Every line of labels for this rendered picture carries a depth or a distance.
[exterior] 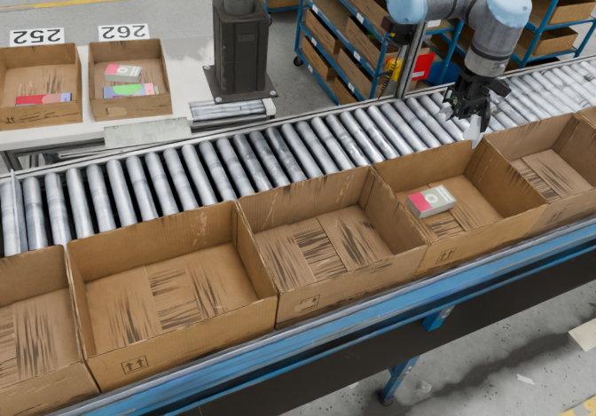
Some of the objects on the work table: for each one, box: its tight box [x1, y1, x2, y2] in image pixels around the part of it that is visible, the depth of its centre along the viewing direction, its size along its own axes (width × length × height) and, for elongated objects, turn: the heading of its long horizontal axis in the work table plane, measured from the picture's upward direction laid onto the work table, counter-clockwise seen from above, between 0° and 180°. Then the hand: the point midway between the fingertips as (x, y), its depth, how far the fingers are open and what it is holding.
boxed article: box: [105, 64, 143, 83], centre depth 197 cm, size 7×13×4 cm, turn 84°
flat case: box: [15, 92, 72, 106], centre depth 180 cm, size 14×19×2 cm
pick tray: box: [0, 43, 83, 131], centre depth 183 cm, size 28×38×10 cm
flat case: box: [103, 83, 155, 98], centre depth 187 cm, size 14×19×2 cm
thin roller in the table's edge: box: [192, 104, 263, 117], centre depth 193 cm, size 2×28×2 cm, turn 103°
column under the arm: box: [202, 0, 278, 105], centre depth 192 cm, size 26×26×33 cm
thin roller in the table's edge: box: [193, 107, 265, 122], centre depth 191 cm, size 2×28×2 cm, turn 103°
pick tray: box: [88, 38, 173, 122], centre depth 191 cm, size 28×38×10 cm
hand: (462, 131), depth 127 cm, fingers open, 10 cm apart
